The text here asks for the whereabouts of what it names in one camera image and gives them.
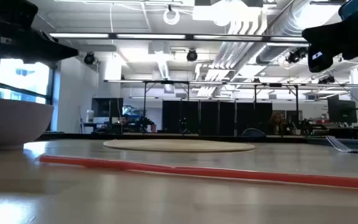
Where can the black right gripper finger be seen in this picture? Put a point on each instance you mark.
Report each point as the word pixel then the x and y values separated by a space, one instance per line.
pixel 325 35
pixel 320 59

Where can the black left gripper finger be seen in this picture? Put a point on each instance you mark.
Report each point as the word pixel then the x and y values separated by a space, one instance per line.
pixel 17 43

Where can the blue round bowl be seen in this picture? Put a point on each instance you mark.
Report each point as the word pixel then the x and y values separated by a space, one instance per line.
pixel 8 124

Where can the silver metal fork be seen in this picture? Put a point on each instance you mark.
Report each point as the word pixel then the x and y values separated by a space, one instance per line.
pixel 350 150

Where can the black ceiling spot lamp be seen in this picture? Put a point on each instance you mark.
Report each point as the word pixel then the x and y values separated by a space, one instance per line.
pixel 89 58
pixel 192 55
pixel 294 56

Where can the black computer monitor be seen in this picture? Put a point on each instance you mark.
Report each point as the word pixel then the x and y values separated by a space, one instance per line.
pixel 342 110
pixel 104 107

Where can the person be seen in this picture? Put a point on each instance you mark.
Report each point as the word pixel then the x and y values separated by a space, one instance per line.
pixel 123 120
pixel 277 123

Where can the dark office chair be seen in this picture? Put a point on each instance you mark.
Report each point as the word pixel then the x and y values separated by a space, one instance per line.
pixel 253 133

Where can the white container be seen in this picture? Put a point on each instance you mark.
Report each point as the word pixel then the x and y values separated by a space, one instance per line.
pixel 89 116

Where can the long ceiling light bar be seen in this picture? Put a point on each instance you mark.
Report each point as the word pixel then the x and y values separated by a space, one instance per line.
pixel 151 36
pixel 216 82

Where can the long orange straw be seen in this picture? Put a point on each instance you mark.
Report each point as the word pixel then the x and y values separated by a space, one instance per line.
pixel 197 170

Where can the round woven straw placemat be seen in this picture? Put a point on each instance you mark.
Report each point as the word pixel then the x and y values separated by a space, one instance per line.
pixel 179 145

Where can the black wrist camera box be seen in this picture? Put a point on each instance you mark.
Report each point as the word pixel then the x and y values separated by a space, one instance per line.
pixel 353 8

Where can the silver ventilation duct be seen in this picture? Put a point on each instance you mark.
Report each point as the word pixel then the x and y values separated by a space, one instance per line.
pixel 291 25

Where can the black metal rig frame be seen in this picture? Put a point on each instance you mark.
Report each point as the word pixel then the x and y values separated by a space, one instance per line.
pixel 297 105
pixel 145 105

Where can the black partition wall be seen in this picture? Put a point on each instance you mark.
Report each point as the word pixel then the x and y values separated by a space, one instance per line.
pixel 210 118

